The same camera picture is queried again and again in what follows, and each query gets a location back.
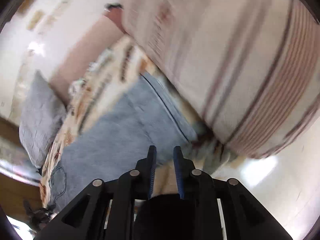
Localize striped beige folded blanket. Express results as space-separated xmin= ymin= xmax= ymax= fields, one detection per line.
xmin=120 ymin=0 xmax=319 ymax=159

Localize grey quilted pillow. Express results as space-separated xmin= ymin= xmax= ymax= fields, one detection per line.
xmin=19 ymin=71 xmax=66 ymax=168

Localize blue denim pants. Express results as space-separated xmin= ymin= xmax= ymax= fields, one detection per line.
xmin=49 ymin=73 xmax=196 ymax=212

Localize leaf-patterned beige blanket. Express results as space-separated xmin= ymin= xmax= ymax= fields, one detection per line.
xmin=40 ymin=37 xmax=235 ymax=207

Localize pink bed headboard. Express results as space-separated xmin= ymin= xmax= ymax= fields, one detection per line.
xmin=49 ymin=6 xmax=125 ymax=106

